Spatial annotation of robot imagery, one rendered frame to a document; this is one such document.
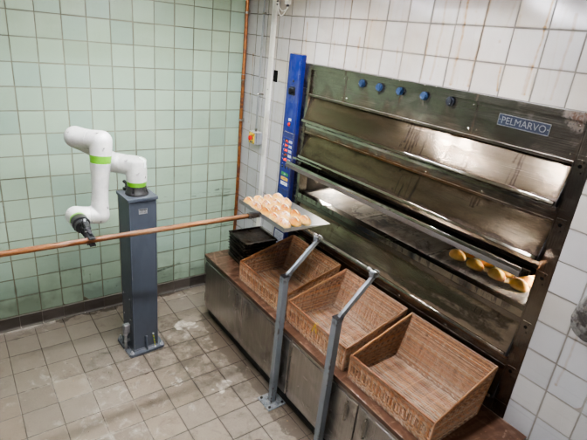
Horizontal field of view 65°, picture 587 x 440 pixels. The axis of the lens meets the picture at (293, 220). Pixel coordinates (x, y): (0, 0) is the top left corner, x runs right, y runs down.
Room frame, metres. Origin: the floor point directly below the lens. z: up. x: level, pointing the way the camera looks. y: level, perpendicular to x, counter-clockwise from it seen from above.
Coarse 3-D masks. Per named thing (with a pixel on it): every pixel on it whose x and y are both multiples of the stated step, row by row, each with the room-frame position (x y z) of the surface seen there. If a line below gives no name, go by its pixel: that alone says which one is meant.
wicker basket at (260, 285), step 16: (288, 240) 3.22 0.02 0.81; (256, 256) 3.04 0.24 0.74; (272, 256) 3.14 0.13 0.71; (288, 256) 3.20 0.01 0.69; (320, 256) 2.98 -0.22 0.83; (240, 272) 2.96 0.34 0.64; (256, 272) 2.81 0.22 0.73; (272, 272) 3.10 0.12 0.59; (304, 272) 3.03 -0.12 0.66; (320, 272) 2.93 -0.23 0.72; (336, 272) 2.82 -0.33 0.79; (256, 288) 2.78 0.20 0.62; (272, 288) 2.64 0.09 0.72; (288, 288) 2.89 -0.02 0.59; (304, 288) 2.65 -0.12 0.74; (272, 304) 2.63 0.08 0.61
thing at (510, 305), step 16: (304, 192) 3.32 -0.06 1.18; (320, 208) 3.10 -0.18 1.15; (336, 208) 3.04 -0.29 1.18; (352, 224) 2.83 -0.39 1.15; (368, 224) 2.79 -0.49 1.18; (384, 240) 2.60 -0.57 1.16; (416, 256) 2.41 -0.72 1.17; (448, 272) 2.23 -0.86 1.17; (480, 288) 2.08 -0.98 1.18; (496, 304) 2.00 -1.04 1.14; (512, 304) 1.95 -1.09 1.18
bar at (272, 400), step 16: (320, 240) 2.50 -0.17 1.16; (304, 256) 2.48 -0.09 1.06; (352, 256) 2.30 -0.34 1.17; (288, 272) 2.42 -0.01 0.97; (352, 304) 2.07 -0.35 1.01; (336, 320) 2.00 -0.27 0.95; (336, 336) 2.01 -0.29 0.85; (336, 352) 2.02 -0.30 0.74; (272, 368) 2.40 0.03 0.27; (272, 384) 2.39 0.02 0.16; (272, 400) 2.39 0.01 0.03; (320, 400) 2.03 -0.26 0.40; (320, 416) 2.01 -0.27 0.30; (320, 432) 2.01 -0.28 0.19
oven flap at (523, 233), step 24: (312, 144) 3.26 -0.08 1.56; (336, 144) 3.08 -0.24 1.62; (336, 168) 2.98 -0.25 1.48; (360, 168) 2.84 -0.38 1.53; (384, 168) 2.71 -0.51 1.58; (384, 192) 2.60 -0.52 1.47; (408, 192) 2.51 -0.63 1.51; (432, 192) 2.41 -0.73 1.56; (456, 192) 2.31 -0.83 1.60; (456, 216) 2.24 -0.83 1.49; (480, 216) 2.16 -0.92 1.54; (504, 216) 2.08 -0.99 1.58; (528, 216) 2.01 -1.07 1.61; (504, 240) 2.02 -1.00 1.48; (528, 240) 1.95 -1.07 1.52
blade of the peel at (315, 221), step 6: (246, 204) 2.88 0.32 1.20; (294, 204) 3.03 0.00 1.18; (252, 210) 2.81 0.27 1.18; (300, 210) 2.92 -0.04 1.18; (306, 210) 2.93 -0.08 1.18; (264, 216) 2.70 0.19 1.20; (312, 216) 2.85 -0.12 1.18; (270, 222) 2.65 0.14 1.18; (312, 222) 2.74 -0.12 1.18; (318, 222) 2.75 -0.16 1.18; (324, 222) 2.76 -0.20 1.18; (282, 228) 2.54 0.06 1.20; (288, 228) 2.55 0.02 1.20; (294, 228) 2.57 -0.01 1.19; (300, 228) 2.60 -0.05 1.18; (306, 228) 2.63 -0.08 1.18
